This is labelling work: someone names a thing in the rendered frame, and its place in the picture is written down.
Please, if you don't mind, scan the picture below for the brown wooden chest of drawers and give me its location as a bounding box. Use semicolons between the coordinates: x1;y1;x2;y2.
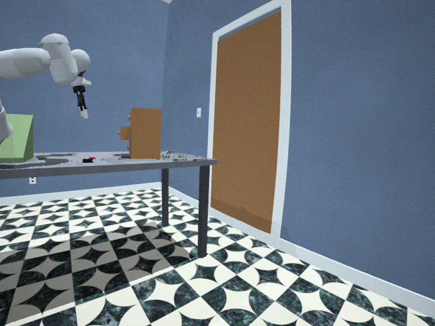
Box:
130;107;161;159

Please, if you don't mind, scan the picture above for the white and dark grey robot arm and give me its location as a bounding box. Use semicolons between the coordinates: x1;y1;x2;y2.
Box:
0;34;91;142

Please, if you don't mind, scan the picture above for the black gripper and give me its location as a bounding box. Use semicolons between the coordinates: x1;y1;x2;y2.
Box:
73;85;88;119

